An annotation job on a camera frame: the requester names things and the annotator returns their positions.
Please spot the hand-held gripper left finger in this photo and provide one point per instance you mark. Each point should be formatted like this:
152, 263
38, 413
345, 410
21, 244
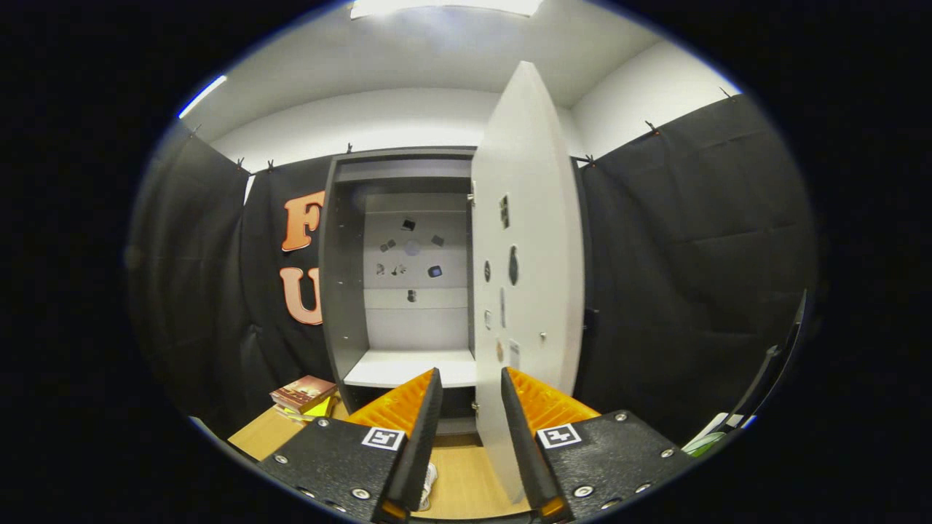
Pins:
422, 437

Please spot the wide ceiling light panel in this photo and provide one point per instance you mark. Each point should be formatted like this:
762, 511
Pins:
444, 6

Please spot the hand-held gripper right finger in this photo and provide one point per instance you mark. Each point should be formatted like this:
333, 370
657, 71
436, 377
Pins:
520, 437

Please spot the brown cover book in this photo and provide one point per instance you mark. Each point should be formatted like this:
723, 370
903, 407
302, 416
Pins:
302, 391

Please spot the white canvas shoe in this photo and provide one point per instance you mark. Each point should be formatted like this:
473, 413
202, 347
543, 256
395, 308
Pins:
429, 484

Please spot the narrow ceiling light strip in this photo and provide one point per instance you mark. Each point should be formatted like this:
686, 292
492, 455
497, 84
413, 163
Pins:
202, 97

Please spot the grey shoe cabinet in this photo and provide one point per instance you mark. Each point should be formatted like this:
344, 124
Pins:
342, 291

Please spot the white cabinet shelf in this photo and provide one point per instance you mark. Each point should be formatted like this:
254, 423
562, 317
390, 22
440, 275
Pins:
408, 367

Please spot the yellow book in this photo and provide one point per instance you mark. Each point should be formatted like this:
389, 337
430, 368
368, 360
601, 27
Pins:
320, 409

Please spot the beige shoe cabinet door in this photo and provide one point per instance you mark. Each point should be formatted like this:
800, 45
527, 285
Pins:
531, 218

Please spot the black backdrop cloth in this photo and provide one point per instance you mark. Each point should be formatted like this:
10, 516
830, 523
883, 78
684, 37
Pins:
692, 255

